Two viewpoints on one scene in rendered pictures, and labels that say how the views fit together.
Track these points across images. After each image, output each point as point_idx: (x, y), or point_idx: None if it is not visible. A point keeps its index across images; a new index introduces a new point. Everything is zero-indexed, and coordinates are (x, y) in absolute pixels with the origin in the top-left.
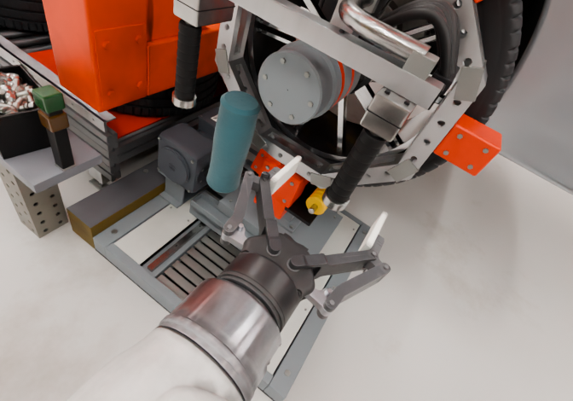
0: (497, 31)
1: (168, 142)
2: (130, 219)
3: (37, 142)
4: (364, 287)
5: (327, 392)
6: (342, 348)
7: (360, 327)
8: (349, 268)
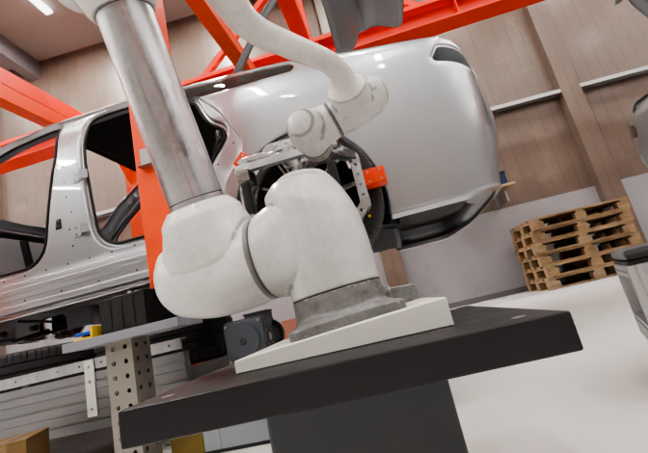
0: (349, 148)
1: (233, 324)
2: None
3: (161, 314)
4: (349, 151)
5: (482, 391)
6: (472, 382)
7: (474, 374)
8: (343, 156)
